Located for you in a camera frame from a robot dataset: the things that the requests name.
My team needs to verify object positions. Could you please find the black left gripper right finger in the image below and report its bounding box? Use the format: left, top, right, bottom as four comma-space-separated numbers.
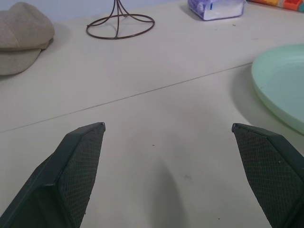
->
231, 123, 304, 228

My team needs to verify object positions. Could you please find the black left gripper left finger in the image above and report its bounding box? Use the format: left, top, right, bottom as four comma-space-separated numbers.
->
0, 122, 106, 228

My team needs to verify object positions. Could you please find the pale green plastic plate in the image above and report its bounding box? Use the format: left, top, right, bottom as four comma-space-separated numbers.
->
251, 43, 304, 135

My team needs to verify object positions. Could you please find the beige flat cap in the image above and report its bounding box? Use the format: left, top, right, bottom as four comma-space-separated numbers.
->
0, 2, 56, 76

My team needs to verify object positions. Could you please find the colourful patterned object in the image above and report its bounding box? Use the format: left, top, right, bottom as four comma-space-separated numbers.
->
247, 0, 304, 12

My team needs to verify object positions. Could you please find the white purple tissue pack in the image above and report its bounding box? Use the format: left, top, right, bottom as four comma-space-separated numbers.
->
187, 0, 247, 21

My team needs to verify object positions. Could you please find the brown wire stand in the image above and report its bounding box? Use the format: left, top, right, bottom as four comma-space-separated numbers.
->
85, 0, 155, 40

